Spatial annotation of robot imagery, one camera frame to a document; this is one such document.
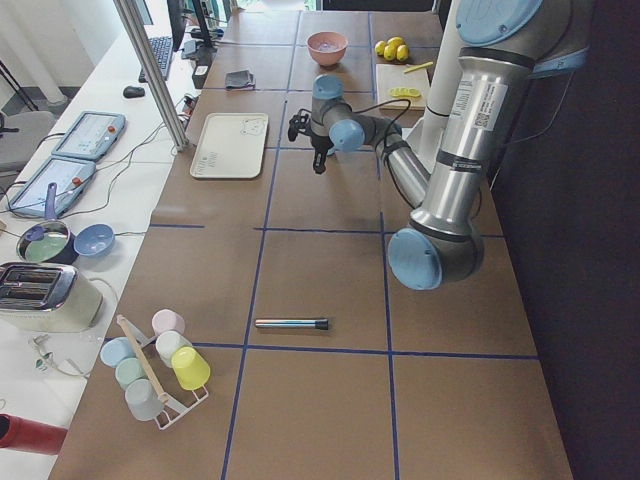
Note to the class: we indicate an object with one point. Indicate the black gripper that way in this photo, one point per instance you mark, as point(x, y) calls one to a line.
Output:
point(320, 141)

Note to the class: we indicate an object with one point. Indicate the steel muddler black tip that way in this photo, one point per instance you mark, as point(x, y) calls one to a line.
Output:
point(322, 324)

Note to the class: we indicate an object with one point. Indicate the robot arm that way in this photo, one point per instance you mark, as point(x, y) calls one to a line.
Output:
point(489, 51)

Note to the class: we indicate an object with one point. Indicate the pile of ice cubes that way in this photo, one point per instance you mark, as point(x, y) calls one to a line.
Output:
point(325, 46)

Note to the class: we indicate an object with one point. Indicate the pink cup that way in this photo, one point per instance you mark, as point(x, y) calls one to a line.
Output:
point(167, 320)

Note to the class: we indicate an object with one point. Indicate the white cup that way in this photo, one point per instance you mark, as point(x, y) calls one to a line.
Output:
point(168, 343)

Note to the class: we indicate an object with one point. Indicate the yellow cup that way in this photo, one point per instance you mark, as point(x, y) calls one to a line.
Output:
point(191, 369)

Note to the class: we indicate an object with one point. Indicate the white cup rack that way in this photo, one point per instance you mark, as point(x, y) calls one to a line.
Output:
point(175, 407)

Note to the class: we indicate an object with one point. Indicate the blue cup on rack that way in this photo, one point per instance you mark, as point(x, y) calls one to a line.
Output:
point(115, 351)

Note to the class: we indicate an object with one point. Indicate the green cup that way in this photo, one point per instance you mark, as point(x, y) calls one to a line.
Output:
point(127, 371)

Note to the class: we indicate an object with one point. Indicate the grey cup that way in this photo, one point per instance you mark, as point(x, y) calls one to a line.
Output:
point(142, 400)

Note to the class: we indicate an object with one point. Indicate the cream bear tray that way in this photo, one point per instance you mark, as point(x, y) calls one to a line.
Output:
point(230, 146)

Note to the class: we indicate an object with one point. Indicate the lemon slices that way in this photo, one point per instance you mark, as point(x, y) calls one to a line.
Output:
point(404, 92)

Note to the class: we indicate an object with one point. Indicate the bamboo cutting board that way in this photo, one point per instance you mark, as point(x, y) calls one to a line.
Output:
point(389, 76)

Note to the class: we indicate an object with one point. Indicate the pink bowl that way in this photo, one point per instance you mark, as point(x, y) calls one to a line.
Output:
point(327, 59)

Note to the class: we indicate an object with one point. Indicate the grey folded cloth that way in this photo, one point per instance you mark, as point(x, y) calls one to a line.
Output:
point(239, 80)

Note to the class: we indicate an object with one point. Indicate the yellow lemon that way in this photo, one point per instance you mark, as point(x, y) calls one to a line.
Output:
point(380, 47)
point(390, 53)
point(395, 41)
point(402, 53)

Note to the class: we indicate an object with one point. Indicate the yellow-green plastic knife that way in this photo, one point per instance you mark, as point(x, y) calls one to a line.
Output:
point(418, 67)

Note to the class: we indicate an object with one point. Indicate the monitor stand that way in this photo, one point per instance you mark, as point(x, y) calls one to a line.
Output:
point(201, 47)

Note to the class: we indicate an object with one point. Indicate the black keyboard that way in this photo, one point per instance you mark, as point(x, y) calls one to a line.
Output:
point(162, 48)

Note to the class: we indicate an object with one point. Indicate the black computer mouse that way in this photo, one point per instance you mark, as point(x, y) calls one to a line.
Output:
point(131, 92)

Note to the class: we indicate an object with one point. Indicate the teach pendant far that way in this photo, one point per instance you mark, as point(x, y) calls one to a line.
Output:
point(91, 136)

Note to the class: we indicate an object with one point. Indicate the teach pendant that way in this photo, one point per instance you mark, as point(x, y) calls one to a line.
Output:
point(72, 177)
point(91, 136)

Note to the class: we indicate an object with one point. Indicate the blue bowl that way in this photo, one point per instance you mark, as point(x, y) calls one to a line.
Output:
point(95, 241)

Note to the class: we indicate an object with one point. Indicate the teach pendant near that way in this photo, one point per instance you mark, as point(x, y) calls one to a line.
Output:
point(72, 177)

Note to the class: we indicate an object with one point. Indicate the dark blue saucepan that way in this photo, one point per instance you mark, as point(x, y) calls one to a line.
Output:
point(50, 241)

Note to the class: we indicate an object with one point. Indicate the cream toaster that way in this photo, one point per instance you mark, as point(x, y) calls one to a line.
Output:
point(51, 298)

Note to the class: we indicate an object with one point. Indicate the red cylinder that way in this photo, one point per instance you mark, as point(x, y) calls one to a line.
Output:
point(27, 435)

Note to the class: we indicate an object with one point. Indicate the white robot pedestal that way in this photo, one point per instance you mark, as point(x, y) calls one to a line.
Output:
point(425, 136)

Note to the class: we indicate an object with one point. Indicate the aluminium frame post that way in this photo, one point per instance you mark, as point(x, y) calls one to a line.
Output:
point(134, 27)

